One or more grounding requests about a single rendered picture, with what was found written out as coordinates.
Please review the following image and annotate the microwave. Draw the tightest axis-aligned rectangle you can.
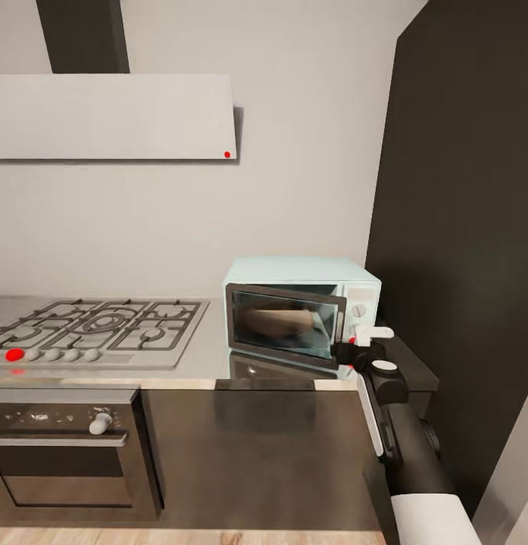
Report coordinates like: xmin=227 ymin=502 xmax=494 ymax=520
xmin=223 ymin=256 xmax=381 ymax=370

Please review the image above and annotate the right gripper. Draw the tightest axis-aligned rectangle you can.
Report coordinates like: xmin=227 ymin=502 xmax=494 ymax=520
xmin=330 ymin=341 xmax=385 ymax=371

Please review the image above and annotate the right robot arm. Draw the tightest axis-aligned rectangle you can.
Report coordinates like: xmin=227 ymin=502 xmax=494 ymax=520
xmin=330 ymin=326 xmax=481 ymax=545

